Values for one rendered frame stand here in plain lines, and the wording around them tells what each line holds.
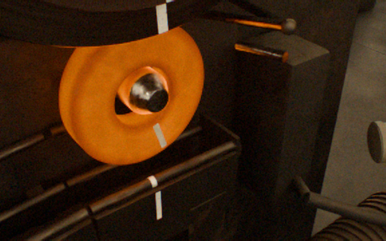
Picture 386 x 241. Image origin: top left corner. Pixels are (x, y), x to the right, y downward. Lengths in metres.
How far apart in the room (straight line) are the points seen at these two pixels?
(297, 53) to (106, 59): 0.27
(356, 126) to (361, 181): 0.35
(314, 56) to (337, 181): 1.11
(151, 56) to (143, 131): 0.08
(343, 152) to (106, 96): 1.46
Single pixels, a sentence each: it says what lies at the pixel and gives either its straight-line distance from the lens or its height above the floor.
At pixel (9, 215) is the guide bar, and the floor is 0.70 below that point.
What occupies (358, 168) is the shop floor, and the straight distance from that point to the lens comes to 1.76.
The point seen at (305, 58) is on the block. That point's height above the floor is 0.80.
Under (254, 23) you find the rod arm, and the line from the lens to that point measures 0.44.
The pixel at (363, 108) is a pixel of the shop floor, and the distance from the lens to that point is 2.13.
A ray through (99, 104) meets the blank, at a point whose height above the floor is 0.82.
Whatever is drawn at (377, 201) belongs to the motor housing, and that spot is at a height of 0.53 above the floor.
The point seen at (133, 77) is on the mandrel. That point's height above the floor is 0.84.
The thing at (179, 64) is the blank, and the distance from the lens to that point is 0.47.
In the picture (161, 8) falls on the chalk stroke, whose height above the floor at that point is 0.91.
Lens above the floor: 1.05
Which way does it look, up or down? 34 degrees down
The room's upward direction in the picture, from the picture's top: straight up
